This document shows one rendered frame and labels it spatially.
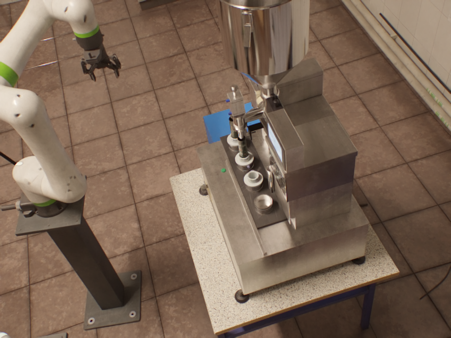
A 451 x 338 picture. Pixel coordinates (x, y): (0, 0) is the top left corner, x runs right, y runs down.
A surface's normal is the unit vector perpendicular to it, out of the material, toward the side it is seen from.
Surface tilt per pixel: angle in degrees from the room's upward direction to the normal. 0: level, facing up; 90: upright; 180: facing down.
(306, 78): 90
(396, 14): 90
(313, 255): 90
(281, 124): 0
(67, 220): 0
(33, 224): 0
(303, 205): 90
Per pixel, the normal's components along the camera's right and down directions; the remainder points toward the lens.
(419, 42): -0.95, 0.29
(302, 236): -0.13, -0.63
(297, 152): 0.28, 0.72
